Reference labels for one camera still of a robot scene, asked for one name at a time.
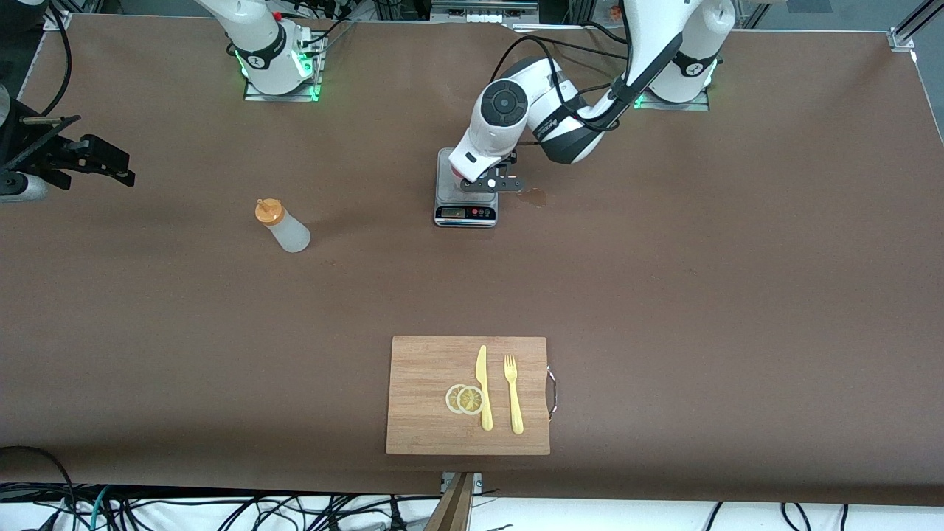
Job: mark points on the yellow plastic knife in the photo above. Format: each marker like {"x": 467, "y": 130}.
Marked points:
{"x": 486, "y": 413}

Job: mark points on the wooden post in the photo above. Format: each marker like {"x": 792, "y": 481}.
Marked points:
{"x": 451, "y": 512}

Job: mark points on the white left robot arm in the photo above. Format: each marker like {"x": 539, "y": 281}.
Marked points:
{"x": 509, "y": 103}

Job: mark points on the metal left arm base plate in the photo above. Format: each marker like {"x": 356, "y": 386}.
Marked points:
{"x": 697, "y": 105}

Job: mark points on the small metal bracket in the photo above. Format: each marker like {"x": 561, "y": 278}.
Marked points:
{"x": 478, "y": 483}

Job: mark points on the silver digital kitchen scale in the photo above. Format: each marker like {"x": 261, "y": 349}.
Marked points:
{"x": 464, "y": 214}

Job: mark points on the yellow lemon slice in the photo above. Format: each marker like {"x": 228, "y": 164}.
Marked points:
{"x": 470, "y": 400}
{"x": 450, "y": 399}

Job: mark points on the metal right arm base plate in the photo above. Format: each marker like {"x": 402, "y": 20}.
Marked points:
{"x": 258, "y": 94}

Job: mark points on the aluminium frame profile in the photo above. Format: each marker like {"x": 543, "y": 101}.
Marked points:
{"x": 57, "y": 15}
{"x": 903, "y": 33}

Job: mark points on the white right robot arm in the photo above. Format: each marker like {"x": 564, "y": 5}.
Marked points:
{"x": 262, "y": 51}

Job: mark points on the orange artificial flowers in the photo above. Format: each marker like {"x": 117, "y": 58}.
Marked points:
{"x": 616, "y": 7}

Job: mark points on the yellow plastic fork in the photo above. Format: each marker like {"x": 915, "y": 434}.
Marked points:
{"x": 516, "y": 409}

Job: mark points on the brown table cover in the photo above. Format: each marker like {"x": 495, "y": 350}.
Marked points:
{"x": 221, "y": 332}

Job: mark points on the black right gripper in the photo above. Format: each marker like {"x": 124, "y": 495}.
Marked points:
{"x": 28, "y": 144}

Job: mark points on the bamboo cutting board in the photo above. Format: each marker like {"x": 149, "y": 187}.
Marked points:
{"x": 420, "y": 413}

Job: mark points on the translucent sauce bottle orange cap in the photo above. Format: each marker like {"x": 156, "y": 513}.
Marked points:
{"x": 291, "y": 234}

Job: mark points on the white power strip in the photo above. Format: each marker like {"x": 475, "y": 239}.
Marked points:
{"x": 483, "y": 11}

